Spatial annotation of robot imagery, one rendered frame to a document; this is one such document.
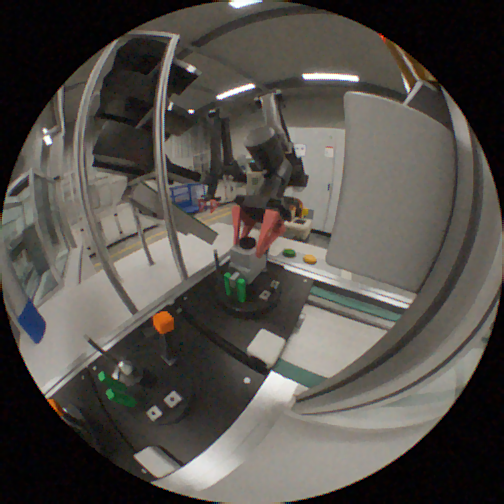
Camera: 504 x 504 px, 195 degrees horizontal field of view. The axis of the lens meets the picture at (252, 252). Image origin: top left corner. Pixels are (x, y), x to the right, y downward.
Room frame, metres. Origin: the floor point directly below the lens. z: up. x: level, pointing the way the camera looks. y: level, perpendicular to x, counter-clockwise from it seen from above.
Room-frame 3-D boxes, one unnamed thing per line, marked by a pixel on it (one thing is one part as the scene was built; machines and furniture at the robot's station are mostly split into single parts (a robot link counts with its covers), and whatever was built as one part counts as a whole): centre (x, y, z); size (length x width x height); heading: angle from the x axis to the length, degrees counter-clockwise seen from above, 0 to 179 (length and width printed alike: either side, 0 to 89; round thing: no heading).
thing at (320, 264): (0.36, -0.18, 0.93); 0.21 x 0.07 x 0.06; 57
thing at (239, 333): (0.23, 0.01, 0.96); 0.24 x 0.24 x 0.02; 57
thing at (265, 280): (0.23, 0.01, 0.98); 0.14 x 0.14 x 0.02
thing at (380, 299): (0.21, -0.31, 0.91); 0.89 x 0.06 x 0.11; 57
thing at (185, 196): (4.64, 2.28, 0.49); 1.26 x 0.87 x 0.98; 149
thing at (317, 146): (3.22, -1.30, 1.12); 0.94 x 0.54 x 2.25; 57
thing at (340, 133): (2.75, -2.03, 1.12); 0.80 x 0.54 x 2.25; 57
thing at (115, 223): (2.56, 4.04, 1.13); 3.06 x 1.36 x 2.25; 147
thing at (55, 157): (0.68, 1.76, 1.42); 0.30 x 0.09 x 1.13; 57
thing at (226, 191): (6.55, 1.37, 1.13); 2.26 x 1.36 x 2.25; 147
